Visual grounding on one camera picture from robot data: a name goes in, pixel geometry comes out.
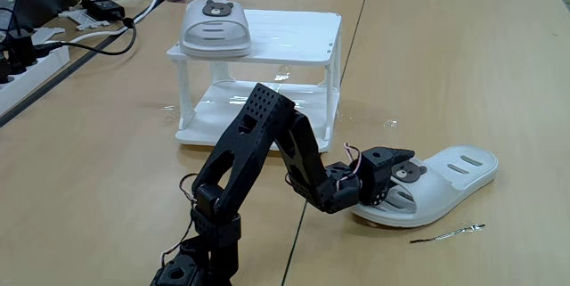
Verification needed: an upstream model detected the white bear slipper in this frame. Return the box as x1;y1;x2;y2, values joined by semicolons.
351;143;500;229
178;0;253;59

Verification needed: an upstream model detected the white two-tier box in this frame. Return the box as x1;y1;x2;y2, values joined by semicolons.
166;8;344;154

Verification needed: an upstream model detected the thin silver metal pin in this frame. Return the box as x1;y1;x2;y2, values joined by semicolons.
409;223;487;245

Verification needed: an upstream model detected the black power adapter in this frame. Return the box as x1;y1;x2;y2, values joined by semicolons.
80;0;127;22

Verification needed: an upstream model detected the flat white plastic part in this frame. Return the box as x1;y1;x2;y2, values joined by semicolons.
57;8;110;33

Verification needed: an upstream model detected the white power strip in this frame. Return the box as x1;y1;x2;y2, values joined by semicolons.
0;45;71;118

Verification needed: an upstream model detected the black power plug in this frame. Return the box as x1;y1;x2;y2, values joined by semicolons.
3;29;39;78

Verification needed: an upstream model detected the white cable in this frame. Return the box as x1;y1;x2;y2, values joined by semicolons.
65;0;168;45

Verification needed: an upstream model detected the black power cable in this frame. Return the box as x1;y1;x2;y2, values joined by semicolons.
35;17;138;57

